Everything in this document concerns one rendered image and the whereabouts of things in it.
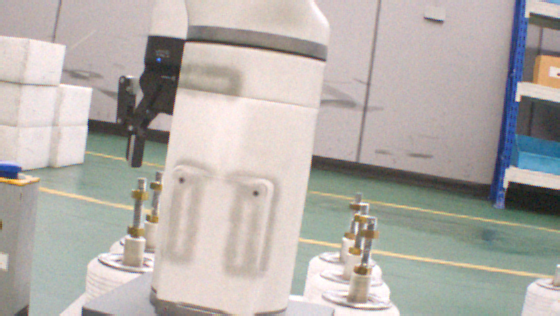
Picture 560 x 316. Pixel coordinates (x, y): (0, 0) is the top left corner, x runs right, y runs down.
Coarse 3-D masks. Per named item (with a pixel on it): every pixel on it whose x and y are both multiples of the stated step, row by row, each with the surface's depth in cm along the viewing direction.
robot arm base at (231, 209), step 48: (192, 48) 55; (240, 48) 53; (192, 96) 54; (240, 96) 53; (288, 96) 53; (192, 144) 54; (240, 144) 53; (288, 144) 54; (192, 192) 54; (240, 192) 53; (288, 192) 55; (192, 240) 54; (240, 240) 53; (288, 240) 55; (192, 288) 54; (240, 288) 53; (288, 288) 57
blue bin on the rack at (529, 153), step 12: (516, 144) 529; (528, 144) 561; (540, 144) 560; (552, 144) 558; (516, 156) 528; (528, 156) 515; (540, 156) 513; (552, 156) 558; (528, 168) 517; (540, 168) 515; (552, 168) 514
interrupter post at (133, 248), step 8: (128, 240) 89; (136, 240) 89; (144, 240) 90; (128, 248) 89; (136, 248) 89; (144, 248) 91; (128, 256) 89; (136, 256) 90; (128, 264) 90; (136, 264) 90
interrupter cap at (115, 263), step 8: (104, 256) 91; (112, 256) 92; (120, 256) 92; (104, 264) 88; (112, 264) 87; (120, 264) 89; (144, 264) 92; (152, 264) 92; (136, 272) 87; (144, 272) 87
